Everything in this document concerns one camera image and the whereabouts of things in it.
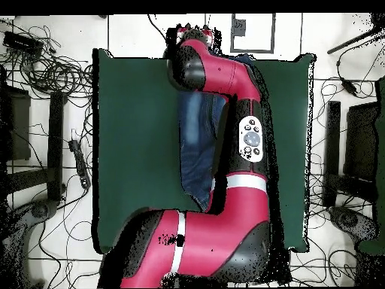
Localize black box device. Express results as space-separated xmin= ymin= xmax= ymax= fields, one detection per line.
xmin=2 ymin=30 xmax=45 ymax=56

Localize grey rectangular floor frame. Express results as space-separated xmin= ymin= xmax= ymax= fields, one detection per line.
xmin=230 ymin=13 xmax=277 ymax=54

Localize black upright bar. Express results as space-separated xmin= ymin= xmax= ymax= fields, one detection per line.
xmin=325 ymin=100 xmax=342 ymax=208
xmin=47 ymin=91 xmax=66 ymax=202

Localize green cloth sheet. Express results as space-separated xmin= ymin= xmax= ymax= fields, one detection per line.
xmin=357 ymin=78 xmax=385 ymax=257

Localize black stand base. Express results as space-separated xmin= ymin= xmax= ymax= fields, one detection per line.
xmin=329 ymin=205 xmax=380 ymax=242
xmin=0 ymin=198 xmax=59 ymax=288

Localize grey floor plate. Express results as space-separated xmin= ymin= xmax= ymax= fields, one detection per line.
xmin=231 ymin=18 xmax=247 ymax=38

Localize black slanted crossbar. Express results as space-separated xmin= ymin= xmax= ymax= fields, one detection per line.
xmin=5 ymin=167 xmax=50 ymax=193

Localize black floor cable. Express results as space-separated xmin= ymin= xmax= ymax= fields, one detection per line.
xmin=146 ymin=14 xmax=169 ymax=41

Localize black power strip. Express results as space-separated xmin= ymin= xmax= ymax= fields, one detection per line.
xmin=68 ymin=138 xmax=92 ymax=190

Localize dark green table cloth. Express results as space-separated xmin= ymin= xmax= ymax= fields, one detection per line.
xmin=91 ymin=47 xmax=317 ymax=255

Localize blue denim jeans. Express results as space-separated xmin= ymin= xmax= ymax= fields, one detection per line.
xmin=177 ymin=53 xmax=253 ymax=212

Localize black tripod leg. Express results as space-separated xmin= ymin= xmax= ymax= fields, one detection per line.
xmin=326 ymin=13 xmax=385 ymax=56

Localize black cable tangle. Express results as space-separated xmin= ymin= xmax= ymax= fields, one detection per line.
xmin=0 ymin=25 xmax=94 ymax=100

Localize black power adapter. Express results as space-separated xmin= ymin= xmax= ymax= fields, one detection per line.
xmin=340 ymin=77 xmax=359 ymax=98

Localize dark flat panel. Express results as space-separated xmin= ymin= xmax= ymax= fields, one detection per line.
xmin=0 ymin=85 xmax=32 ymax=162
xmin=344 ymin=102 xmax=380 ymax=183

